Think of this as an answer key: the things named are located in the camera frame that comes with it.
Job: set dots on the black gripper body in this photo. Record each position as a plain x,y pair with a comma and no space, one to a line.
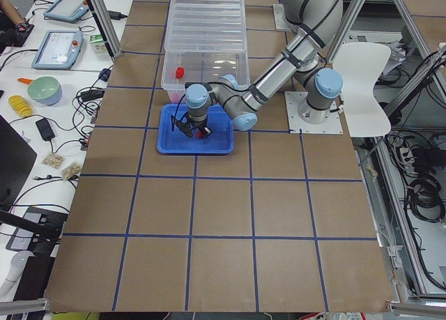
198,125

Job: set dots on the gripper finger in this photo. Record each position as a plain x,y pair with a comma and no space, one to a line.
208,130
185,128

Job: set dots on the red block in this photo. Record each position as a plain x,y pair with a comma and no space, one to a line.
179,73
201,134

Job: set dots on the clear plastic box lid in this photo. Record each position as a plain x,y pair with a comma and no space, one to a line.
217,26

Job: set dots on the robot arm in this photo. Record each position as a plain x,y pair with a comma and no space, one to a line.
314,23

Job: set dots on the red block in box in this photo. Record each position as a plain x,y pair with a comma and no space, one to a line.
179,73

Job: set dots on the clear plastic storage box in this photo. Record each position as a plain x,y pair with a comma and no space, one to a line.
202,67

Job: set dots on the blue plastic tray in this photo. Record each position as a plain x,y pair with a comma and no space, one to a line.
220,141

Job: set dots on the green white carton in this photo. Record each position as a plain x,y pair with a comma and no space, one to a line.
97,44

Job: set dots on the green blue bowl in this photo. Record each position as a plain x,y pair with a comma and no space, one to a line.
45,90

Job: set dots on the black power adapter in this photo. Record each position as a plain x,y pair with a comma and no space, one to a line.
45,130

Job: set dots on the teach pendant tablet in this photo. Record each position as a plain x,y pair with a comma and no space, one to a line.
70,11
59,50

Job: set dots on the toy carrot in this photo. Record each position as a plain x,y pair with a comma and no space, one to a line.
24,80

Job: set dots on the white chair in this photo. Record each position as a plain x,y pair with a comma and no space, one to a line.
360,65

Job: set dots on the yellow toy corn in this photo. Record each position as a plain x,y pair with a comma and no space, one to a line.
20,106

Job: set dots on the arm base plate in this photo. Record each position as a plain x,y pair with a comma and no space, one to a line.
303,119
281,23

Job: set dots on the aluminium frame post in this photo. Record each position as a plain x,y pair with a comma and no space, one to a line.
105,27

